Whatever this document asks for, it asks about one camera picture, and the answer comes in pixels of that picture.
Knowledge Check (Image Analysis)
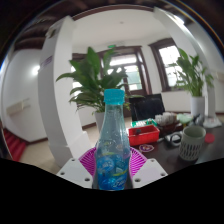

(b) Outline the printed paper sheet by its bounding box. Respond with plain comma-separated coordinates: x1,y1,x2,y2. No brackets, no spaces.
203,116,223,129

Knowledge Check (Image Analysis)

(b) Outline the red carpeted staircase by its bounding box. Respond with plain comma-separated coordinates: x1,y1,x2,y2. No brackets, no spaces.
2,128,28,163

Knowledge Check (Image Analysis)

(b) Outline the grey-green patterned ceramic mug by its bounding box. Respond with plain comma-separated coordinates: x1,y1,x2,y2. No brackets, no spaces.
178,125,207,162

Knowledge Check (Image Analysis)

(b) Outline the red plastic box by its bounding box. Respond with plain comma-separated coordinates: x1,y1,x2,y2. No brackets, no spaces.
127,124,161,147

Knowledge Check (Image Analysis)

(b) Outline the clear blue-capped drink bottle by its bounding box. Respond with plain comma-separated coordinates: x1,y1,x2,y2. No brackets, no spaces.
94,88,132,191

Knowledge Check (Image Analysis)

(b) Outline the dark-framed window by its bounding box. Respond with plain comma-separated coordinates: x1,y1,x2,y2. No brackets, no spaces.
148,37,188,93
70,52,88,91

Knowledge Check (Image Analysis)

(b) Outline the white wall-mounted panel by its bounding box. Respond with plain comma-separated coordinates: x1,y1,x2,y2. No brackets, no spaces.
5,98,32,117

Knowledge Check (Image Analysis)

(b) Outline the green flat box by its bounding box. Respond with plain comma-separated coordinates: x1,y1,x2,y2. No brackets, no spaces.
130,118,158,129

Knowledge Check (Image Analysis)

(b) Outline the leafy plant in white pot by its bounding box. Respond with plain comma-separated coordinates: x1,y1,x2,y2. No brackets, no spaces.
169,48,215,123
55,46,145,134

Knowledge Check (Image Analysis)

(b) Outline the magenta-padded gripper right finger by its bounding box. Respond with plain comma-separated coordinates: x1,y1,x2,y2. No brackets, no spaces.
128,146,169,190

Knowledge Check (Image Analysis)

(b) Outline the round purple printed sticker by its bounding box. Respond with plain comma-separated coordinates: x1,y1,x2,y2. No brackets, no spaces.
138,143,156,154

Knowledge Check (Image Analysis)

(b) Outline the dark wooden double door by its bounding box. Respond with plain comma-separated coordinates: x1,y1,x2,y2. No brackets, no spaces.
98,45,153,98

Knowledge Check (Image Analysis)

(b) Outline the flat round red coaster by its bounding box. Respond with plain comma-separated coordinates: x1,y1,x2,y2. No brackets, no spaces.
204,132,216,145

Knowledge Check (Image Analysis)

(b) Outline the black chair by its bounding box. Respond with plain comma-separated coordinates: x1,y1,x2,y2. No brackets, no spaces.
128,93,166,122

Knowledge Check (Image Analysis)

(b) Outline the green cloth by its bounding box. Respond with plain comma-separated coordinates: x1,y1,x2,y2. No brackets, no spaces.
176,113,194,125

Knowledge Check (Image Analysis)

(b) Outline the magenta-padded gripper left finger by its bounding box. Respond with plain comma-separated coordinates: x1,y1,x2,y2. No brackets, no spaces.
56,147,100,190

